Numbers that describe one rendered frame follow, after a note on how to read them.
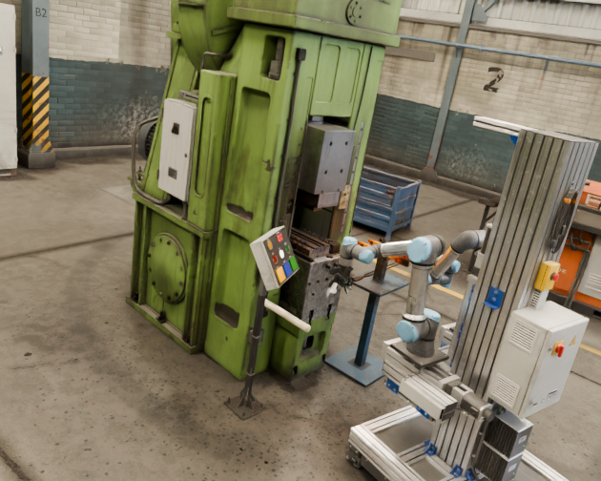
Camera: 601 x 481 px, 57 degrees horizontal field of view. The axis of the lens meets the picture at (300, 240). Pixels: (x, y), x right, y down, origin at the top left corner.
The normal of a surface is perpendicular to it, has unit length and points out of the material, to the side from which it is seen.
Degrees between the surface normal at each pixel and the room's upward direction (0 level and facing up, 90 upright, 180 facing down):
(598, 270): 90
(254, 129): 89
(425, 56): 90
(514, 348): 90
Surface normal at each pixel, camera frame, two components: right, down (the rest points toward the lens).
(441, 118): -0.62, 0.17
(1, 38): 0.78, 0.32
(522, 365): -0.80, 0.08
